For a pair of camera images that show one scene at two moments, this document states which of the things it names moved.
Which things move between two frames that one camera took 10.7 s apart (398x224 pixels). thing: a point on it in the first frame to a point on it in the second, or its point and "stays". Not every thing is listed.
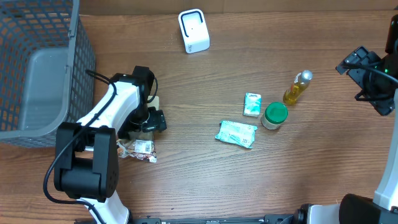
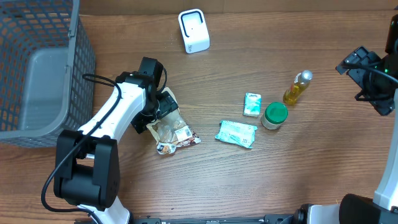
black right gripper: x=357 y=62 stays
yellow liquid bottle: x=299 y=84 stays
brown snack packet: x=138 y=145 to x=171 y=130
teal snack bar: x=240 y=134 stays
